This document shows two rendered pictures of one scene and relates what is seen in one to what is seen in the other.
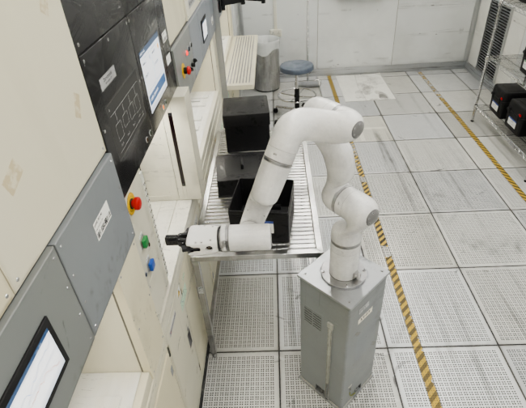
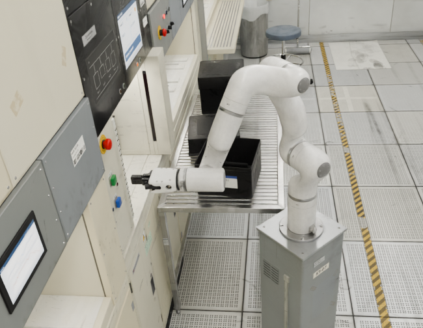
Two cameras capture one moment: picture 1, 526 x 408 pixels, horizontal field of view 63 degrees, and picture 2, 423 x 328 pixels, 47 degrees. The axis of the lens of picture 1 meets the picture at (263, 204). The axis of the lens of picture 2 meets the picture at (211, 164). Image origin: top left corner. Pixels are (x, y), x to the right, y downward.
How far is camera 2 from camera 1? 0.38 m
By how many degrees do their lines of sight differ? 6
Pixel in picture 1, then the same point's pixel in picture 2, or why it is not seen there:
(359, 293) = (313, 246)
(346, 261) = (302, 213)
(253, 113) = (228, 76)
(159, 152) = (133, 108)
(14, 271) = (13, 171)
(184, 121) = (157, 79)
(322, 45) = (314, 10)
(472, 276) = not seen: outside the picture
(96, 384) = (64, 304)
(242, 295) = (210, 257)
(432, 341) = (401, 312)
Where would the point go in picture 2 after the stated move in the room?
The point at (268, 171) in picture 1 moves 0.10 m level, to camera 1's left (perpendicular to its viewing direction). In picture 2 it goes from (222, 119) to (192, 120)
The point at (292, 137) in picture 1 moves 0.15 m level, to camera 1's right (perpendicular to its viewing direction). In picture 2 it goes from (243, 90) to (290, 87)
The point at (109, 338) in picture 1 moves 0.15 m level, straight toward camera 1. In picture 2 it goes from (78, 261) to (90, 289)
